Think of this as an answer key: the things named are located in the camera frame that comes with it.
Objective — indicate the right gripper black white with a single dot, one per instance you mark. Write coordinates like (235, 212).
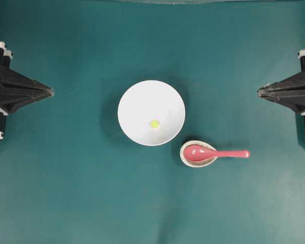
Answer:
(289, 92)

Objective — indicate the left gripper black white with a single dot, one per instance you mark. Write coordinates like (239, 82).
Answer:
(11, 97)

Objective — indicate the pink ceramic spoon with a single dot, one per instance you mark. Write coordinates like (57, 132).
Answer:
(196, 153)

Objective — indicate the yellow hexagonal prism block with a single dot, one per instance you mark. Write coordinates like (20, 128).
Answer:
(154, 124)

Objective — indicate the speckled white spoon rest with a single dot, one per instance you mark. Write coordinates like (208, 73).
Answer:
(199, 164)

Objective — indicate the white round bowl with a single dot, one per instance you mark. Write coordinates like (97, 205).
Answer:
(148, 100)

